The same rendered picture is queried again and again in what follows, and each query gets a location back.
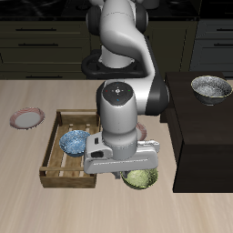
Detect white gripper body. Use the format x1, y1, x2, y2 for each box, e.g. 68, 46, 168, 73
83, 138, 161, 176

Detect green bowl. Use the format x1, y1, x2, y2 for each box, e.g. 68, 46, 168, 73
120, 167, 159, 190

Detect pink rimmed white plate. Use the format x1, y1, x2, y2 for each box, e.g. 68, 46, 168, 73
135, 122, 148, 142
9, 106, 46, 130

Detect blue bowl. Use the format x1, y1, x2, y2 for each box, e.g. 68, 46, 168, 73
58, 129, 92, 158

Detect grey speckled bowl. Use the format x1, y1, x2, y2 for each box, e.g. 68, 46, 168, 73
190, 75, 233, 106

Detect wooden slat tray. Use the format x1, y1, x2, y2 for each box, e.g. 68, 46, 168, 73
38, 108, 102, 189

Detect dark wooden cabinet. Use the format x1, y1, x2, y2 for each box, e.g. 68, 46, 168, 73
159, 71, 233, 194

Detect dark kitchen cupboards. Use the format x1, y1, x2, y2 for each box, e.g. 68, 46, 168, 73
0, 0, 233, 80

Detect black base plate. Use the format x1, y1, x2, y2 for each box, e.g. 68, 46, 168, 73
80, 49, 150, 80

